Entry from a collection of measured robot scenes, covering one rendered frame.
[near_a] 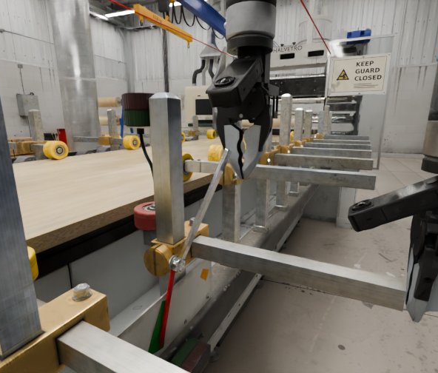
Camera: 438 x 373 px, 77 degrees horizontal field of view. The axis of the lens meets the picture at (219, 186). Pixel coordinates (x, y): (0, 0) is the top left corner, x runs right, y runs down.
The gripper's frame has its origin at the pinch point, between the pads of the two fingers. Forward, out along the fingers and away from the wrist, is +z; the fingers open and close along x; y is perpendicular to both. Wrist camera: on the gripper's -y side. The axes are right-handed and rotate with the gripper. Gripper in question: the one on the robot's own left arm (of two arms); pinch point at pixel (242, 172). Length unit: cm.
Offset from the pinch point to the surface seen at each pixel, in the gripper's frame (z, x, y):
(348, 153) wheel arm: 4, -13, 72
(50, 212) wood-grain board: 8.6, 34.3, -11.7
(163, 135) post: -6.2, 10.0, -7.4
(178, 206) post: 5.5, 9.0, -5.5
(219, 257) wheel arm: 14.5, 2.6, -3.2
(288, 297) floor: 99, 13, 111
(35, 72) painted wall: -128, 764, 430
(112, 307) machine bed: 34.2, 30.8, -3.1
